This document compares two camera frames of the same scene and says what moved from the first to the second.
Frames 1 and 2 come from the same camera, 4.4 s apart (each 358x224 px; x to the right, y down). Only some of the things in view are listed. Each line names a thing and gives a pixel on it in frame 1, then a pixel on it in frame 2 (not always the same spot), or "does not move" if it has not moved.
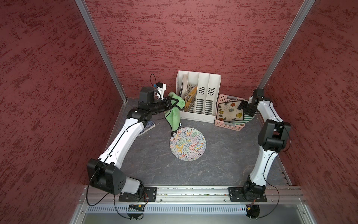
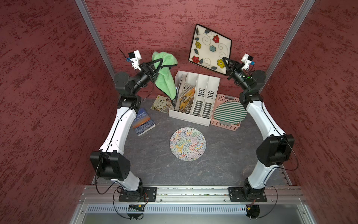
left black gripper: (168, 105) → (151, 73)
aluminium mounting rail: (98, 194) does not move
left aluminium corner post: (92, 30) does not move
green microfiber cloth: (173, 115) → (163, 78)
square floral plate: (228, 111) → (208, 49)
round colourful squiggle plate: (188, 144) does not move
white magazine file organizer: (200, 92) does not move
